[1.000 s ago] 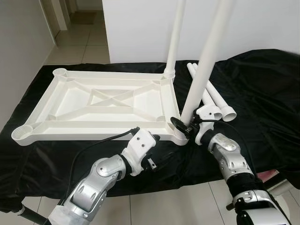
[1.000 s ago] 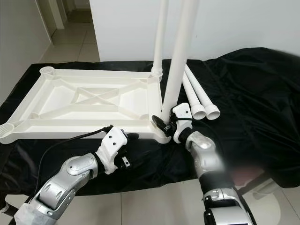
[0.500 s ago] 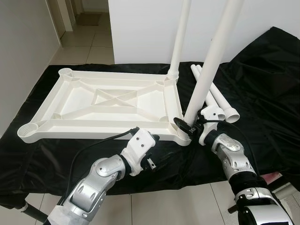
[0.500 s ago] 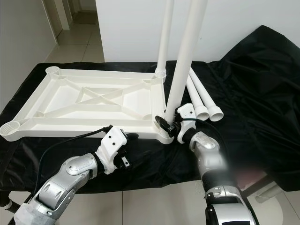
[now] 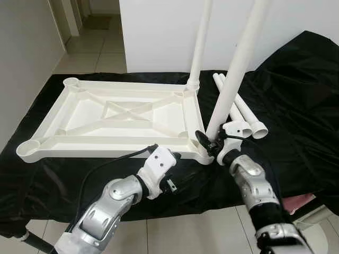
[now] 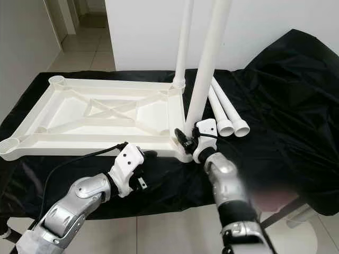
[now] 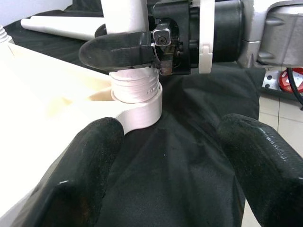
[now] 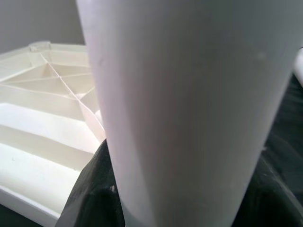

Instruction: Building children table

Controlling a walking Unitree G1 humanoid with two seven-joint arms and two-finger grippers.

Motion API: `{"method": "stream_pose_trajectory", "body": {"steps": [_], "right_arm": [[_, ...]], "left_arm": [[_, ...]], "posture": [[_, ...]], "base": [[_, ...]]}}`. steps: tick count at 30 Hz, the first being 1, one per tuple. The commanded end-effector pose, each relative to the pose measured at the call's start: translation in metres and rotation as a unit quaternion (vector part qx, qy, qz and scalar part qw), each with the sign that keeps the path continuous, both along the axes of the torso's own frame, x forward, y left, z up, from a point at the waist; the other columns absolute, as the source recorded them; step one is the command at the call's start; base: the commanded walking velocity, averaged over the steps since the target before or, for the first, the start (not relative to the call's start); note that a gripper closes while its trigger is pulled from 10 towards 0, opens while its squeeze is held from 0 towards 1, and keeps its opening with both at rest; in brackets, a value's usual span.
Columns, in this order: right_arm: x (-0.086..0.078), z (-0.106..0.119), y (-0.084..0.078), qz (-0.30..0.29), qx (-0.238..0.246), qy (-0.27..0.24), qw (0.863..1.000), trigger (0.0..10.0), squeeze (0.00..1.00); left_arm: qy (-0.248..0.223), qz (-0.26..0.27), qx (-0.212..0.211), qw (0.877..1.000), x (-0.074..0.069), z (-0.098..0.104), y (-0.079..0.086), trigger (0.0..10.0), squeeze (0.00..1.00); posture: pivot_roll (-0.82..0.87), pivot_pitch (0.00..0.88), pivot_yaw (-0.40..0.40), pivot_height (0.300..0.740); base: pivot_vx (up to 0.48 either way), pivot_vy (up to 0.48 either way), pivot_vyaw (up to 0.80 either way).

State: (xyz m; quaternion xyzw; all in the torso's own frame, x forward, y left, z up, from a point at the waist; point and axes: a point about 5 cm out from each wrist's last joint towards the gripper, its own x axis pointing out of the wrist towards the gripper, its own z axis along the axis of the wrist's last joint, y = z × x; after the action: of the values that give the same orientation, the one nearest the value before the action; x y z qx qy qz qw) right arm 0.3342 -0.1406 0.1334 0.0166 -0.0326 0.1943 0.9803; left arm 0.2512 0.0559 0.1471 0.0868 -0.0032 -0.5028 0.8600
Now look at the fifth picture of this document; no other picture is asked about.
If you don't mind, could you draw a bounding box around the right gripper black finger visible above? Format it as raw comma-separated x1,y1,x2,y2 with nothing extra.
195,131,213,155

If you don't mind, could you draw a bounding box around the white plastic table leg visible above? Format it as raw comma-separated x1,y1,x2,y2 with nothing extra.
186,0,213,90
217,73,269,140
206,0,271,142
213,73,253,139

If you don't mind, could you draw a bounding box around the white plastic table top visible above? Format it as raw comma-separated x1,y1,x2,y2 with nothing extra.
16,77,215,164

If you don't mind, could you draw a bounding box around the black cloth table cover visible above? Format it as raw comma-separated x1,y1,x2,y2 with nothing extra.
0,31,339,239

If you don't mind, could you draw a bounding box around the pink stool seat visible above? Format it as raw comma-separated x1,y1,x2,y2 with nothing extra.
283,193,318,212

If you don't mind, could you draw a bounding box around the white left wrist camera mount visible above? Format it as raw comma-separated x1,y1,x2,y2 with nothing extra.
137,146,178,200

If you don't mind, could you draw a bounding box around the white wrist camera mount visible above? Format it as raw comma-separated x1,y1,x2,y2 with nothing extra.
137,146,178,200
216,122,244,166

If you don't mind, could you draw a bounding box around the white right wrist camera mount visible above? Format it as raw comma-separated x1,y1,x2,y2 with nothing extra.
216,122,244,166

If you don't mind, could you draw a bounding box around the white door frame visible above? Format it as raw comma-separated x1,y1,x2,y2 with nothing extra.
49,0,81,38

